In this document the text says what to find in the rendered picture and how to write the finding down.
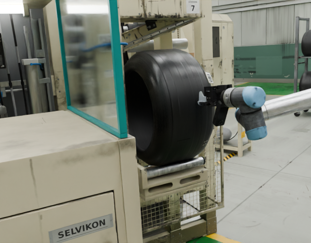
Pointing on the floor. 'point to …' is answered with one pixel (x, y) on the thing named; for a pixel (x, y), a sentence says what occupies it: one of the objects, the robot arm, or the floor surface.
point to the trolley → (307, 39)
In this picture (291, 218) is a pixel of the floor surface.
